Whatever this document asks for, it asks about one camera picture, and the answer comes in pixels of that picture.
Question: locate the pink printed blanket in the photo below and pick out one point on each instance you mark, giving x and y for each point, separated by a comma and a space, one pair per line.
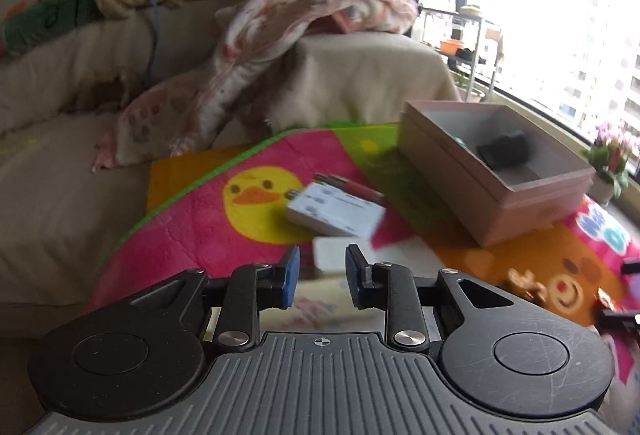
250, 40

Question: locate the potted plant terracotta pot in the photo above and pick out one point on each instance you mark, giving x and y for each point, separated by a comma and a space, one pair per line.
471, 91

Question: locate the white packet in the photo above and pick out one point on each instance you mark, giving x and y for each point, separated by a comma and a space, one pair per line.
330, 256

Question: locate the white printed carton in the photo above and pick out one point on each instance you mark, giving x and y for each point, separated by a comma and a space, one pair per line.
335, 213

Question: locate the red pen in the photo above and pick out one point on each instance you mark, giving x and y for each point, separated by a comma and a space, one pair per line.
361, 190

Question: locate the beige covered sofa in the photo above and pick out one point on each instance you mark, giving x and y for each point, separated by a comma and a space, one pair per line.
50, 195

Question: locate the small wooden toy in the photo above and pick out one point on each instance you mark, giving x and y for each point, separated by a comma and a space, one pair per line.
525, 283

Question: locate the green plush toy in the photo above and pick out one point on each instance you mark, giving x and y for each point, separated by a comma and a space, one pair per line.
45, 18

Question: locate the pink cardboard box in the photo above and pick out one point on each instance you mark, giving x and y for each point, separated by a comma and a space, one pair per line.
450, 185

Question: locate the orange basin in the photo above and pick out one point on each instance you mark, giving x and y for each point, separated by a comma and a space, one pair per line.
451, 46

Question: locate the black object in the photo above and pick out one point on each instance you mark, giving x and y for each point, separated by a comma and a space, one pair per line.
505, 150

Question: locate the potted plant white pot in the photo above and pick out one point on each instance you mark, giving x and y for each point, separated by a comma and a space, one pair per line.
612, 150

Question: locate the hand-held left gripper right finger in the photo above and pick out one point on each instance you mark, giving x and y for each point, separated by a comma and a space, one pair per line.
356, 281

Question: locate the colourful cartoon play mat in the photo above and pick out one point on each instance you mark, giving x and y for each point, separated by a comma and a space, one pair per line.
190, 235

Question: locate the metal shelf rack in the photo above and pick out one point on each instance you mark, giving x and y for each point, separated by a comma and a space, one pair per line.
479, 40

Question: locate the small teal object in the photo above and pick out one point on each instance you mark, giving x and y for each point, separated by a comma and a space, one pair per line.
461, 141

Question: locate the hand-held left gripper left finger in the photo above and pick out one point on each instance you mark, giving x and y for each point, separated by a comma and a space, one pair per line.
291, 276

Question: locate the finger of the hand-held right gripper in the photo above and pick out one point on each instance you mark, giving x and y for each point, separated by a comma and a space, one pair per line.
631, 266
621, 319

